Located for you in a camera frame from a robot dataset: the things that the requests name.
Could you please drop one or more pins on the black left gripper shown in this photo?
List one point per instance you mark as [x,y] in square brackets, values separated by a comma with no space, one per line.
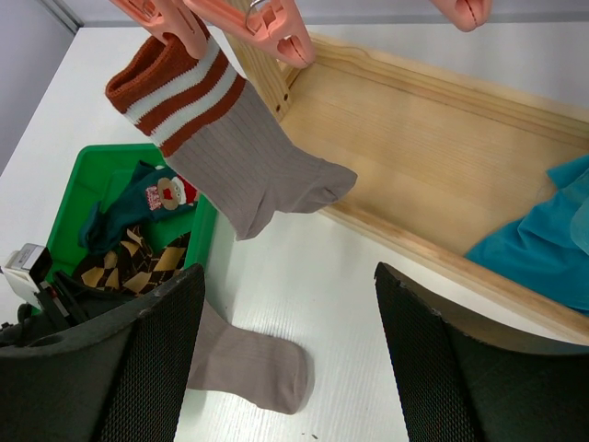
[64,304]

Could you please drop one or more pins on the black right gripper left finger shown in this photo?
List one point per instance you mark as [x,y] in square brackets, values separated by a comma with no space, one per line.
[120,376]

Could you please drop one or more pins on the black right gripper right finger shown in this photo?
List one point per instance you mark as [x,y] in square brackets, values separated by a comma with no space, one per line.
[464,377]

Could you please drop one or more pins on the grey sock red striped cuff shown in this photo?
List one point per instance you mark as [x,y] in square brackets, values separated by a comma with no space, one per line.
[212,127]

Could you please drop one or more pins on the pink hanger clip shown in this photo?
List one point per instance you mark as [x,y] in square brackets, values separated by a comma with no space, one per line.
[274,27]
[166,18]

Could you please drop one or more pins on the brown argyle sock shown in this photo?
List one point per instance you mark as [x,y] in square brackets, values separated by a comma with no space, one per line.
[133,267]

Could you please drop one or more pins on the green plastic tray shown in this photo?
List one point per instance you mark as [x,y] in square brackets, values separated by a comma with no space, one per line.
[99,174]

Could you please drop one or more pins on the dark teal christmas sock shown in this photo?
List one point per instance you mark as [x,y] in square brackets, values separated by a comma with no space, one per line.
[152,194]

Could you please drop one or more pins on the teal cloth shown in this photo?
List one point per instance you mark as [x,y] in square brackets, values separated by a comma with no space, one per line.
[547,249]

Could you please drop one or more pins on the wooden hanging rack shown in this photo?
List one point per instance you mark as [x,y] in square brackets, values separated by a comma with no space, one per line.
[450,134]

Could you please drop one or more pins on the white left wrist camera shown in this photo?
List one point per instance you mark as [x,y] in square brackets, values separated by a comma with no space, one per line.
[26,269]

